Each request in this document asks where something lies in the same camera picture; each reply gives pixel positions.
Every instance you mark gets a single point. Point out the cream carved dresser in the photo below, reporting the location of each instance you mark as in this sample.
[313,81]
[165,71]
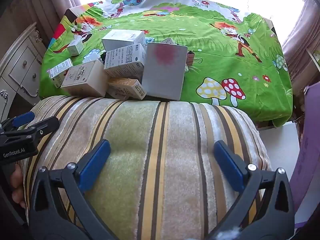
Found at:
[22,65]

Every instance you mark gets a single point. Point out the striped plush cushion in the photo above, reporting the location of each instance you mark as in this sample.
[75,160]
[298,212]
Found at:
[160,155]

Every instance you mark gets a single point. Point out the large grey box pink stain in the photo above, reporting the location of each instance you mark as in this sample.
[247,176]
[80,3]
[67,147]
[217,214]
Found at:
[162,80]

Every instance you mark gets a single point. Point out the brown binder clip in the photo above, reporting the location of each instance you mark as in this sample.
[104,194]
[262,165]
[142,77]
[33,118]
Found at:
[190,56]

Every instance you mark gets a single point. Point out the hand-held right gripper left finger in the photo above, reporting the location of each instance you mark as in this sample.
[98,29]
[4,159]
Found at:
[96,165]

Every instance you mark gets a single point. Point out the white box with black text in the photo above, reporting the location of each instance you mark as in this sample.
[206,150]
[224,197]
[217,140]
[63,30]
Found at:
[123,62]

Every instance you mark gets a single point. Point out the pink drape curtain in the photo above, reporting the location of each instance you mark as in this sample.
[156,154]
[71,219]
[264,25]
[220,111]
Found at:
[42,2]
[302,32]

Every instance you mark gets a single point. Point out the person's left hand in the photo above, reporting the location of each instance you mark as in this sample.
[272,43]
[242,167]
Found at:
[18,182]

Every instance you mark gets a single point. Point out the purple storage box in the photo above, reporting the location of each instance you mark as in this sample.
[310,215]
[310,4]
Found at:
[310,142]

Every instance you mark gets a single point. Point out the beige cardboard box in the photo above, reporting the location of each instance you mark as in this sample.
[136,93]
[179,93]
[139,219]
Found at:
[85,80]

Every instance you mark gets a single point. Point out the white box with green print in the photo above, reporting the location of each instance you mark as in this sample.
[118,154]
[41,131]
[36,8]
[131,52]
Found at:
[60,71]

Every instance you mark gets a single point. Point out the green cartoon printed cloth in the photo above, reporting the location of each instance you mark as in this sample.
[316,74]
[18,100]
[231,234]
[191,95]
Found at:
[200,42]

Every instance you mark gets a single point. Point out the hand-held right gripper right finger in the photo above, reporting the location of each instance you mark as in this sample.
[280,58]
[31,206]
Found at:
[228,165]

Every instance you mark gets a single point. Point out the flat white box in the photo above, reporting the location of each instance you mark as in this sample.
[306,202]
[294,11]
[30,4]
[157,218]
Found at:
[120,43]

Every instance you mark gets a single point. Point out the orange and beige box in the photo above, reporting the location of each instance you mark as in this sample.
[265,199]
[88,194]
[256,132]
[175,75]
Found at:
[125,87]

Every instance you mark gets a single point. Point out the small white green box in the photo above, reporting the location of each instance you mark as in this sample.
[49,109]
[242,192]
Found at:
[75,47]

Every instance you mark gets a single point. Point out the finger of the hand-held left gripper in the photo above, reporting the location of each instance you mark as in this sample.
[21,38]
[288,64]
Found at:
[22,118]
[42,127]

